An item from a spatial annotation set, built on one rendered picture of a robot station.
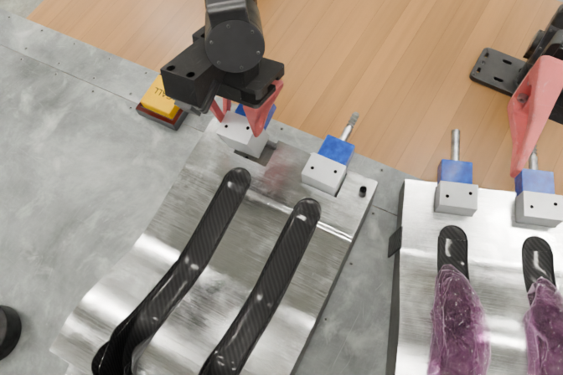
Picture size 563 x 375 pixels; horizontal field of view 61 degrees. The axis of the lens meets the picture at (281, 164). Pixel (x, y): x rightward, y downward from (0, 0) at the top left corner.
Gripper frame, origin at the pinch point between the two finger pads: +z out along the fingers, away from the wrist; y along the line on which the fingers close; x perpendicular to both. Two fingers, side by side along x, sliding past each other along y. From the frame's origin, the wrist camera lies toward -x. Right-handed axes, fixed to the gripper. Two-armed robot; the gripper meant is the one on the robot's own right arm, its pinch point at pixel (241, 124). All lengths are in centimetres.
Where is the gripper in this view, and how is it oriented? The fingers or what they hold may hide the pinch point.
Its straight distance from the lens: 65.0
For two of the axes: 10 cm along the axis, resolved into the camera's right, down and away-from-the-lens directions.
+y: 8.8, 3.3, -3.5
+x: 4.8, -6.2, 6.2
